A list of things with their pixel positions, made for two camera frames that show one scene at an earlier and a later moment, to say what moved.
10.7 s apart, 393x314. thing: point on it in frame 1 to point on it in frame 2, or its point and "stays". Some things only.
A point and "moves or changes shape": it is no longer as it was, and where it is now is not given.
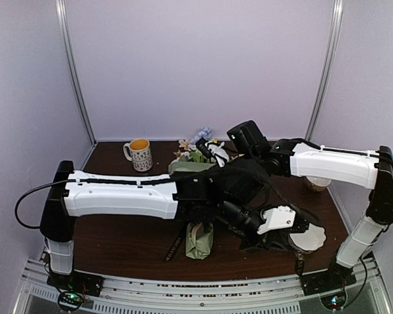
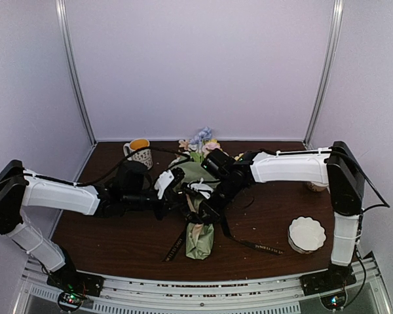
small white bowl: x=317 y=183 stays
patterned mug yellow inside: x=140 y=154 stays
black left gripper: x=272 y=239 to x=168 y=205
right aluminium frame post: x=335 y=29 stays
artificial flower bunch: x=183 y=144 moves or changes shape
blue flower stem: x=205 y=133 stays
